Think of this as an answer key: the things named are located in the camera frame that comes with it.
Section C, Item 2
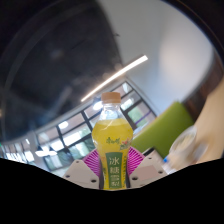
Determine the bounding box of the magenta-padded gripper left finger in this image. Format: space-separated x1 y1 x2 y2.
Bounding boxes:
62 148 101 190

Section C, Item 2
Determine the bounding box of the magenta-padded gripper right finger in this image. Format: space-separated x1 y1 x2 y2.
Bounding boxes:
125 145 168 190

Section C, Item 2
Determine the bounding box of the yellow drink bottle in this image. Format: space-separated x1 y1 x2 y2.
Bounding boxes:
91 91 134 191

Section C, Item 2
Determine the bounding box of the small blue-capped bottle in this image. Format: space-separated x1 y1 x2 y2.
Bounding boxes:
162 155 178 175

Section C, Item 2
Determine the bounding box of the green upholstered bench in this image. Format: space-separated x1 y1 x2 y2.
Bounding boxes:
130 101 195 159

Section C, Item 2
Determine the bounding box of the long linear ceiling light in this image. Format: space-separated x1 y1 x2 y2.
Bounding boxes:
79 54 149 103

